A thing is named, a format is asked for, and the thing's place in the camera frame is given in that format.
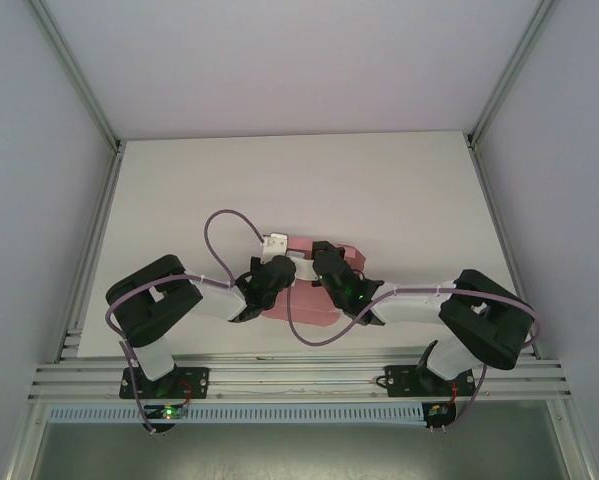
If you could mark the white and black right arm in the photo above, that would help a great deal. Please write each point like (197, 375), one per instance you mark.
(479, 310)

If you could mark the small green circuit board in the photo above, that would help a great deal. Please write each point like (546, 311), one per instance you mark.
(436, 411)

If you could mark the circuit board with green light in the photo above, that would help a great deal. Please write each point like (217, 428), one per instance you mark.
(169, 412)

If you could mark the grey metal sheet panel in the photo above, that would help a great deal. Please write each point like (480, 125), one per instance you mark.
(299, 452)

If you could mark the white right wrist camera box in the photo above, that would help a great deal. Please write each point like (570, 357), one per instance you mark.
(303, 267)

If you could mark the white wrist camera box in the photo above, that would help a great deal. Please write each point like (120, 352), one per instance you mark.
(274, 247)
(303, 267)

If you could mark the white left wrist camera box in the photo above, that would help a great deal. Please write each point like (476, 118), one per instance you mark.
(274, 247)

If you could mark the aluminium mounting rail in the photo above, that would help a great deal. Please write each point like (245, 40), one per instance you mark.
(299, 385)

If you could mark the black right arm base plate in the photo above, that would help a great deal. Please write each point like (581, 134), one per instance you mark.
(401, 382)

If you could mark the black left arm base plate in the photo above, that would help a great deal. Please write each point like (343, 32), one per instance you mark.
(199, 382)

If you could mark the aluminium table side rail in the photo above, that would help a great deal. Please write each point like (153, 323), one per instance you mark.
(504, 240)
(96, 240)

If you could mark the aluminium frame post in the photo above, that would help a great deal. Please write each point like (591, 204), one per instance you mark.
(514, 65)
(74, 75)

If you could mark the aluminium frame leg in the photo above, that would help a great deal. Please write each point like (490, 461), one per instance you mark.
(21, 460)
(586, 450)

